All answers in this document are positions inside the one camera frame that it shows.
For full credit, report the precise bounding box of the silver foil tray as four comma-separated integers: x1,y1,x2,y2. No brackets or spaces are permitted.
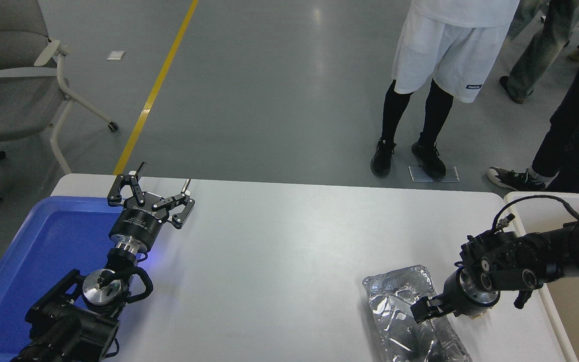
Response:
362,265,472,362

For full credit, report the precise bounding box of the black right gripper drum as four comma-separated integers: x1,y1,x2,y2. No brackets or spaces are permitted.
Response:
443,269,492,318

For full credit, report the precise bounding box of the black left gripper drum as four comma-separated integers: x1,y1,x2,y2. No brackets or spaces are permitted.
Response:
109,197,170,248

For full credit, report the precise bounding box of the large pale bin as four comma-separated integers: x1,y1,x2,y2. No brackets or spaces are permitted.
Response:
503,191,579,362

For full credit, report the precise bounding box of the blue plastic tray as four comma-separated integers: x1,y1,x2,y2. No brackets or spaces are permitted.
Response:
0,196,147,360

